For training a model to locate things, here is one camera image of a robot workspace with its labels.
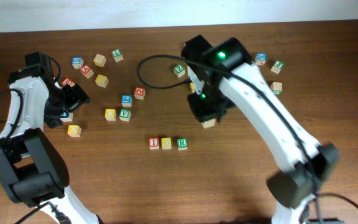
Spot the yellow block lower left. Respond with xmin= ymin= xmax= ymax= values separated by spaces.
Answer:
xmin=67 ymin=125 xmax=81 ymax=138

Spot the green J wooden block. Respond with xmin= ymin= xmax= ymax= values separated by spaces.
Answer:
xmin=270 ymin=60 xmax=285 ymax=74

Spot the blue S wooden block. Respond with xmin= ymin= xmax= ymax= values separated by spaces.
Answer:
xmin=71 ymin=57 xmax=84 ymax=70

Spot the yellow block beside V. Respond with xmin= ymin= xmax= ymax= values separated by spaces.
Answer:
xmin=104 ymin=108 xmax=117 ymax=121

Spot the green L wooden block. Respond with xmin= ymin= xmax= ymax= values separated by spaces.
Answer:
xmin=111 ymin=49 xmax=124 ymax=62

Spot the green r block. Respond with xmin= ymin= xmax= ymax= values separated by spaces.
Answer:
xmin=270 ymin=82 xmax=283 ymax=95
xmin=177 ymin=138 xmax=188 ymax=151

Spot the red O wooden block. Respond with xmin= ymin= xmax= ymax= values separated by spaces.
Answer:
xmin=134 ymin=87 xmax=145 ymax=100

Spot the plain yellow-sided block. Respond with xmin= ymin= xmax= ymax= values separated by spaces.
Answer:
xmin=93 ymin=54 xmax=106 ymax=67

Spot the red I wooden block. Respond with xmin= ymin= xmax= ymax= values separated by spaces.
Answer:
xmin=149 ymin=138 xmax=160 ymax=150

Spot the blue H block lower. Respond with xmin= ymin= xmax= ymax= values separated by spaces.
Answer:
xmin=60 ymin=112 xmax=73 ymax=122

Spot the red A block left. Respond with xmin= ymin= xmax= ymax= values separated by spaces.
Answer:
xmin=80 ymin=65 xmax=94 ymax=78

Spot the red A wooden block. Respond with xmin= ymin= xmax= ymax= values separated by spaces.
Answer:
xmin=201 ymin=118 xmax=217 ymax=129

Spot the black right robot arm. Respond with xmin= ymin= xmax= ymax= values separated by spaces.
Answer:
xmin=181 ymin=35 xmax=339 ymax=223

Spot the red G wooden block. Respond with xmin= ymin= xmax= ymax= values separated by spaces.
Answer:
xmin=61 ymin=78 xmax=75 ymax=87

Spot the blue X wooden block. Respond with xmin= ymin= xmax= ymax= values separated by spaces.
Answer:
xmin=255 ymin=53 xmax=267 ymax=65

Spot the green Z wooden block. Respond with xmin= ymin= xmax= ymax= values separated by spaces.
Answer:
xmin=173 ymin=65 xmax=186 ymax=78

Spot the yellow block cluster back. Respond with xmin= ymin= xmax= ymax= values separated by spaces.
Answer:
xmin=190 ymin=82 xmax=196 ymax=93

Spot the green V wooden block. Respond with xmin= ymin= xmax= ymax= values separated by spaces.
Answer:
xmin=119 ymin=108 xmax=132 ymax=122

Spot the yellow C wooden block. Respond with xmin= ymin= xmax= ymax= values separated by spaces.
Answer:
xmin=161 ymin=138 xmax=172 ymax=150

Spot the yellow block left group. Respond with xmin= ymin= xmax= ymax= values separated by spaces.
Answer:
xmin=95 ymin=74 xmax=109 ymax=88

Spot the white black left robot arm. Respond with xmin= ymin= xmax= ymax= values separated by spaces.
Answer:
xmin=0 ymin=52 xmax=102 ymax=224

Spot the blue P wooden block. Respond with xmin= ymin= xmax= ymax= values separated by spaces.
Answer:
xmin=121 ymin=95 xmax=132 ymax=108

